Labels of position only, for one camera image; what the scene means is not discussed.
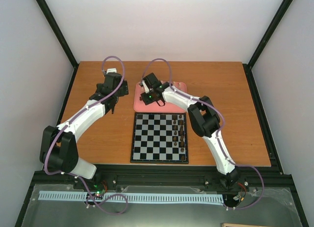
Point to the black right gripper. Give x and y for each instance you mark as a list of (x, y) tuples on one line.
[(145, 100)]

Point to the light blue cable duct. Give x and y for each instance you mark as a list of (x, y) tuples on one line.
[(134, 198)]

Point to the pink plastic tray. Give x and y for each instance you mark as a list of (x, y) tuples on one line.
[(155, 107)]

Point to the black aluminium frame rail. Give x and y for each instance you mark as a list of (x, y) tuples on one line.
[(203, 178)]

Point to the black and white chessboard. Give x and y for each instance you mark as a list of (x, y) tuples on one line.
[(152, 140)]

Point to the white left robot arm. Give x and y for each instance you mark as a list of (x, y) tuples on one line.
[(59, 152)]

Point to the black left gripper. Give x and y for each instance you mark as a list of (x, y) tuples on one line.
[(124, 89)]

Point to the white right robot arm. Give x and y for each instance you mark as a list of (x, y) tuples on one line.
[(204, 119)]

